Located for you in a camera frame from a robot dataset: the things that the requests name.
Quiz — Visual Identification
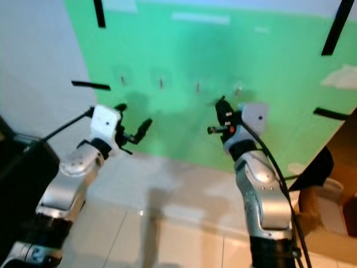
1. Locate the black tape strip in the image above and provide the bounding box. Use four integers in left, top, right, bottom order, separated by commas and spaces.
313, 107, 349, 121
94, 0, 107, 28
321, 0, 355, 56
71, 80, 111, 91

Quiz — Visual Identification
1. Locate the black cloth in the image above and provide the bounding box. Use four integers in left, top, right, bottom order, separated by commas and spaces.
290, 145, 335, 192

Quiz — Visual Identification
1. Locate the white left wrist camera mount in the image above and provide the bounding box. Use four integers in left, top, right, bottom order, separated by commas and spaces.
89, 104, 123, 152

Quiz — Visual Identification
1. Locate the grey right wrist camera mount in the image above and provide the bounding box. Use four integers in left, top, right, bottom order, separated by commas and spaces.
223, 102, 269, 151

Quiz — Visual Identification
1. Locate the clear adhesive wall hook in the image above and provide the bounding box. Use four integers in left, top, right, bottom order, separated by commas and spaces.
152, 69, 171, 92
190, 74, 208, 95
229, 76, 248, 95

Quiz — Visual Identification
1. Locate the green wall sheet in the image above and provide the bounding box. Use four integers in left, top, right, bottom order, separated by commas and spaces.
64, 0, 357, 175

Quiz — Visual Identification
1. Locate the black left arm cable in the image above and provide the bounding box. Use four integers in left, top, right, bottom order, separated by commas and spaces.
42, 109, 94, 143

